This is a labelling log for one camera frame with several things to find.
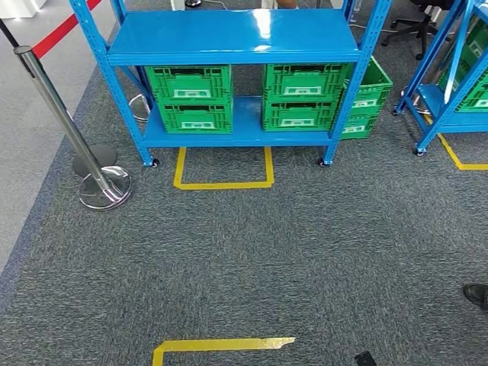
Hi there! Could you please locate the blue metal shelf rack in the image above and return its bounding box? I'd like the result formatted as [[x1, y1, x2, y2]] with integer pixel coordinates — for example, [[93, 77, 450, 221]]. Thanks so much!
[[69, 0, 394, 169], [392, 0, 488, 157]]

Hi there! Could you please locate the yellow floor tape rectangle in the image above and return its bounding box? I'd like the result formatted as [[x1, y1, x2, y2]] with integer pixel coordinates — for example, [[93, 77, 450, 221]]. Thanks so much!
[[151, 336, 296, 366]]

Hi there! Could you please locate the yellow floor tape line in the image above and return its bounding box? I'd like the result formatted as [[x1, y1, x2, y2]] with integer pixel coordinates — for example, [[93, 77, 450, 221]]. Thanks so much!
[[422, 114, 488, 172]]

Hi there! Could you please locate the black office chair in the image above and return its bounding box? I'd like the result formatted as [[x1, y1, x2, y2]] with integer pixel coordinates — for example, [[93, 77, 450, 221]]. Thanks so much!
[[381, 0, 458, 62]]

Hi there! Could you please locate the red barrier tape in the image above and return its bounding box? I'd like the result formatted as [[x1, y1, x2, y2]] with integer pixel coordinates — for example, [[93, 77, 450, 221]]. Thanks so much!
[[32, 0, 103, 60]]

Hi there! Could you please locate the dark stanchion post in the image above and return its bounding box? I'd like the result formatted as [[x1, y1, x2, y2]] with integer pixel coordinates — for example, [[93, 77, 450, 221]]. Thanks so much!
[[14, 45, 115, 201]]

